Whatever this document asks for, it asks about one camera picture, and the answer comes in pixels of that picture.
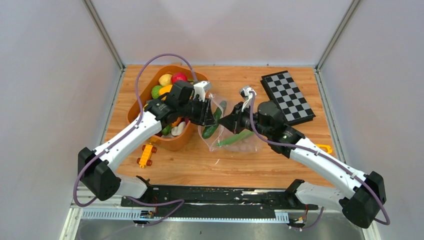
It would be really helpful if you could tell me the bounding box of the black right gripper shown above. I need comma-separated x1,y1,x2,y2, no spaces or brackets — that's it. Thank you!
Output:
217,102,271,138

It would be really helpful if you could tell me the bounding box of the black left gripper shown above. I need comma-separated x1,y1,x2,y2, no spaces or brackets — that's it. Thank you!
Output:
179,96,218,127

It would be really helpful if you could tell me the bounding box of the light green pepper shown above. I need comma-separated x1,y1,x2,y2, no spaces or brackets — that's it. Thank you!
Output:
216,130,254,147

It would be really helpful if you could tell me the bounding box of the dark green cucumber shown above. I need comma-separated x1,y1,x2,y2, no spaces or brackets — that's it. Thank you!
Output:
202,100,228,140

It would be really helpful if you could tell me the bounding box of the clear zip top bag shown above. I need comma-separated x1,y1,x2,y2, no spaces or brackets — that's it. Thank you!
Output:
197,93,262,153

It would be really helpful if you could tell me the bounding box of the yellow bell pepper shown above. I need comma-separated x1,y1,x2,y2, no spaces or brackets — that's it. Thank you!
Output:
158,84,173,96

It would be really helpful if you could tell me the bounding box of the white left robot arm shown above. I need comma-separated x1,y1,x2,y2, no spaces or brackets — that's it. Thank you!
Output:
77,80,216,207

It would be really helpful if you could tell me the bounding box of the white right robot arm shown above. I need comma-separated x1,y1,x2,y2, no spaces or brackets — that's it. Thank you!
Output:
218,101,391,229

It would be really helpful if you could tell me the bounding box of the white garlic bulb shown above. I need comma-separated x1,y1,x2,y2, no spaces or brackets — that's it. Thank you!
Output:
170,121,187,137

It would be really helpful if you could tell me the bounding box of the green mango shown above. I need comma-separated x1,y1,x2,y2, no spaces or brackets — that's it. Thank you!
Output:
161,124,172,136

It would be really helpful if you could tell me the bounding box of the yellow lemon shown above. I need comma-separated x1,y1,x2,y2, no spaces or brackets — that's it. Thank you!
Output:
158,73,173,87

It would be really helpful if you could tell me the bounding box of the green lime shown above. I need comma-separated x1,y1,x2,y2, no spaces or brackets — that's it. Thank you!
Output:
150,85,162,99

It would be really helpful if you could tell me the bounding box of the black white checkerboard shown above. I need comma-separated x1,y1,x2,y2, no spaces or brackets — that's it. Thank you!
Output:
260,70,316,126

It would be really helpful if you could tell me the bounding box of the orange plastic basket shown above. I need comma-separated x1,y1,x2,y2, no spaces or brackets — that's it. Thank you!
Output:
126,64,195,151

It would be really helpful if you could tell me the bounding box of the yellow toy car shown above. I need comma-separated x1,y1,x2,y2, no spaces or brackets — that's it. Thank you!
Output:
136,144,157,169

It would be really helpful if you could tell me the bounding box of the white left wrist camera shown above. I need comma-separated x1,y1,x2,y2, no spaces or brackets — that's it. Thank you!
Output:
193,81,212,102

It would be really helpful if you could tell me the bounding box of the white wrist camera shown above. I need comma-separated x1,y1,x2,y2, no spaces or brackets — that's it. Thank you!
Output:
193,81,212,102
239,85,256,112

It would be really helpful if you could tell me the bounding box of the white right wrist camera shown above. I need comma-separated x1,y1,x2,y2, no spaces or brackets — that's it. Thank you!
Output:
239,85,256,112

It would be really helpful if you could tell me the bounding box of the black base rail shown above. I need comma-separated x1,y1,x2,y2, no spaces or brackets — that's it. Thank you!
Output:
139,185,318,218

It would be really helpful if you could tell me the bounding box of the white slotted cable duct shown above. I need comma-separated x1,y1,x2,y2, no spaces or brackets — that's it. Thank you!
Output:
80,208,289,224

